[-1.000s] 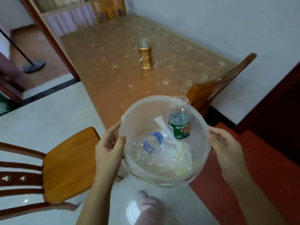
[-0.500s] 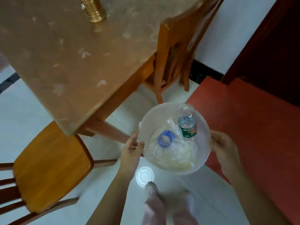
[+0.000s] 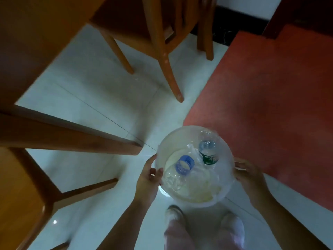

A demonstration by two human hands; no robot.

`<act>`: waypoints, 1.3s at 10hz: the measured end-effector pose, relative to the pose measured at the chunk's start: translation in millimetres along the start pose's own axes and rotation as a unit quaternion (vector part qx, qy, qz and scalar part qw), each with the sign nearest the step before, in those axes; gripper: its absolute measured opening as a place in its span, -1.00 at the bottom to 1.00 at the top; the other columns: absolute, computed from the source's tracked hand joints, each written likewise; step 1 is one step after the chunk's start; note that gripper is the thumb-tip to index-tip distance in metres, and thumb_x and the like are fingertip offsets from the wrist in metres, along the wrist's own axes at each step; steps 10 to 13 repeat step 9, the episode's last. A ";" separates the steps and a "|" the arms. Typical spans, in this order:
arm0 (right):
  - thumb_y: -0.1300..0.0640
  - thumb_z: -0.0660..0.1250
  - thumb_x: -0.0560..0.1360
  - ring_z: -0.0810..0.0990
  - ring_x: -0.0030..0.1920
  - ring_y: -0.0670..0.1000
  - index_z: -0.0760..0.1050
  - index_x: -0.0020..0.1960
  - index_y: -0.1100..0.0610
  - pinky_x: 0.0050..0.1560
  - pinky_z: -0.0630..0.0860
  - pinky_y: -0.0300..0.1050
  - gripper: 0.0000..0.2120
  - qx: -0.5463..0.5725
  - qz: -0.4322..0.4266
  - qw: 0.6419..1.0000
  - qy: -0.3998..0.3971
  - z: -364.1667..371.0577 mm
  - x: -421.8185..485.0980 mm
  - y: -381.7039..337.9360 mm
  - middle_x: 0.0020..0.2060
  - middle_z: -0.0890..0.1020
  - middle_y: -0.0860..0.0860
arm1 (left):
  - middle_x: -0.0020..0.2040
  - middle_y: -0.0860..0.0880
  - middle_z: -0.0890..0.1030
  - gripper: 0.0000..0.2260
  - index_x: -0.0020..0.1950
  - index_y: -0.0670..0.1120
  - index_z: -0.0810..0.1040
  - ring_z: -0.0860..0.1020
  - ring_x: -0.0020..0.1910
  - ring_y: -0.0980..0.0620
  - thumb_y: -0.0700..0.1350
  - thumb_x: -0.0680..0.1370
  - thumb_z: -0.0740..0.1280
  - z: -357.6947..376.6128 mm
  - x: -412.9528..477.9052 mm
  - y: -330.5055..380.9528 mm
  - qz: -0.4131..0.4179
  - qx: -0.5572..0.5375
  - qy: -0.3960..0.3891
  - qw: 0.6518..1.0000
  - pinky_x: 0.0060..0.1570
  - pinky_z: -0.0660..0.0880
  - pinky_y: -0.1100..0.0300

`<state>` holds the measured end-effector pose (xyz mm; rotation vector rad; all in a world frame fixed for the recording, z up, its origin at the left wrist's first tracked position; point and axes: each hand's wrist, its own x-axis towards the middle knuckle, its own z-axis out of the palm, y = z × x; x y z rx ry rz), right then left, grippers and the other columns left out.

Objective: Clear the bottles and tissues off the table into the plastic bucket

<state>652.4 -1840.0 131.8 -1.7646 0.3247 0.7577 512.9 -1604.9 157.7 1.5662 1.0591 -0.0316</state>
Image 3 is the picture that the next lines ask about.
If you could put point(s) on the person's right hand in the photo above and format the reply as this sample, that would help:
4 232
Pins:
253 182

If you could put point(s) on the person's left hand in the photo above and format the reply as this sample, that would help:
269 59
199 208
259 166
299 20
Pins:
147 184

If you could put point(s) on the white plastic bag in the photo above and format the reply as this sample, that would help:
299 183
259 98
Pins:
217 177

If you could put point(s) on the blue label plastic bottle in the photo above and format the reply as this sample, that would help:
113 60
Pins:
183 164

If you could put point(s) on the translucent plastic bucket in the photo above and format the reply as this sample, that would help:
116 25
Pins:
174 143

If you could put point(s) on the green label plastic bottle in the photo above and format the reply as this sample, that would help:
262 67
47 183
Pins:
208 153

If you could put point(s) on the person's left forearm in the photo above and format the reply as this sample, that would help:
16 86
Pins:
125 226

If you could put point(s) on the person's right forearm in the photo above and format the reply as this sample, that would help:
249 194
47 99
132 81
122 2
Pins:
286 226

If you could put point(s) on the person's white shoe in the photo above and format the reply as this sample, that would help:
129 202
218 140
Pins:
232 223
175 214

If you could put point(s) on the person's pink trousers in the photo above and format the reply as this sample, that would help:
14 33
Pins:
179 238

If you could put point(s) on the red floor mat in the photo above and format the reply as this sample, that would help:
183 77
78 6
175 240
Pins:
260 101

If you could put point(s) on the orange wooden chair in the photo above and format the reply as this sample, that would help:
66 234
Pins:
156 36
20 192

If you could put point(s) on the brown floral table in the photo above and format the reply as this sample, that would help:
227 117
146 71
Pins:
39 49

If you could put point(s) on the dark red door frame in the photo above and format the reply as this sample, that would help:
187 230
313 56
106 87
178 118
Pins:
299 12

